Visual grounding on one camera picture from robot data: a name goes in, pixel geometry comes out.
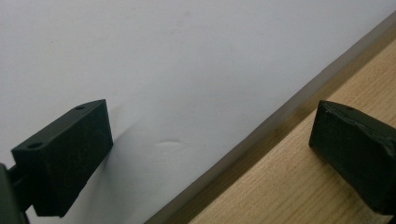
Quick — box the white mat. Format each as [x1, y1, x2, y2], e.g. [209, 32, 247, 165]
[0, 0, 396, 224]

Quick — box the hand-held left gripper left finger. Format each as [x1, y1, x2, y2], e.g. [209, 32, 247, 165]
[10, 99, 114, 218]

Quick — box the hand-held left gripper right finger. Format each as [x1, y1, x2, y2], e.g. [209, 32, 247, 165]
[308, 99, 396, 217]

